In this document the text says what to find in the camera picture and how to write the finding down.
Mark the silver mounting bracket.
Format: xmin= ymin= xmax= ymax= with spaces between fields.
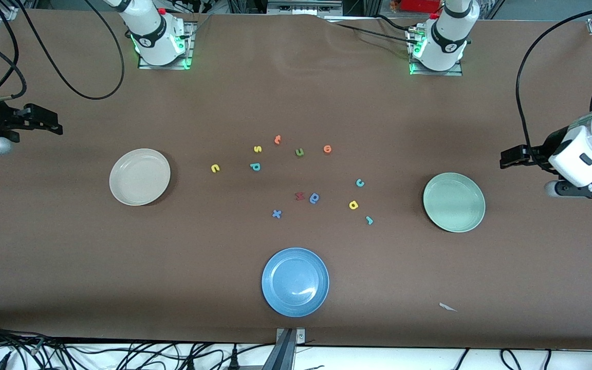
xmin=275 ymin=327 xmax=306 ymax=346

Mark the green plate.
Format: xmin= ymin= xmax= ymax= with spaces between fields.
xmin=422 ymin=172 xmax=486 ymax=233

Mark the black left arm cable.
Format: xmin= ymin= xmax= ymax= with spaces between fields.
xmin=515 ymin=6 xmax=592 ymax=155

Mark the black base cable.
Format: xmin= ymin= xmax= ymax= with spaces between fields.
xmin=323 ymin=20 xmax=420 ymax=48
xmin=373 ymin=13 xmax=420 ymax=32

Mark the dark aluminium strut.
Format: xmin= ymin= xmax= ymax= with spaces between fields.
xmin=263 ymin=329 xmax=297 ymax=370

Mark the grey power strip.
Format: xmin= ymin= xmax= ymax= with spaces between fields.
xmin=267 ymin=0 xmax=344 ymax=17

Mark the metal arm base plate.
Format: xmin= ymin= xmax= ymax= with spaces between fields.
xmin=405 ymin=26 xmax=464 ymax=77
xmin=138 ymin=21 xmax=196 ymax=70

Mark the beige plate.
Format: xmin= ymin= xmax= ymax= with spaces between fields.
xmin=109 ymin=148 xmax=172 ymax=207

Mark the red box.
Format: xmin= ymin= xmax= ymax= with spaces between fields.
xmin=400 ymin=0 xmax=441 ymax=14

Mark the blue plate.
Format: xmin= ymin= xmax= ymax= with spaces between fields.
xmin=261 ymin=247 xmax=330 ymax=318

